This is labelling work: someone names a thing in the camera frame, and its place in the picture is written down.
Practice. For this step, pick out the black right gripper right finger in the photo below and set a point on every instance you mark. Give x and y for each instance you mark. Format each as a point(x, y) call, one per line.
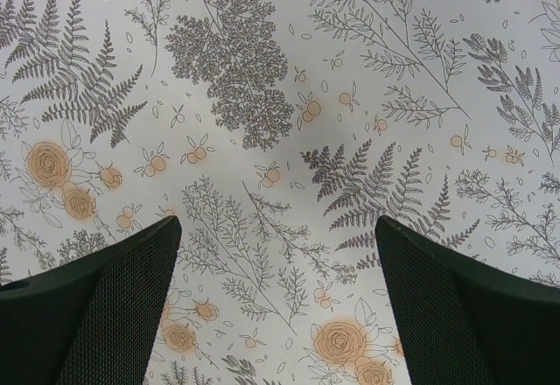
point(461, 321)

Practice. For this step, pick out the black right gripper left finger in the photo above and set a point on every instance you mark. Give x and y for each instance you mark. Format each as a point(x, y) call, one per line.
point(93, 320)

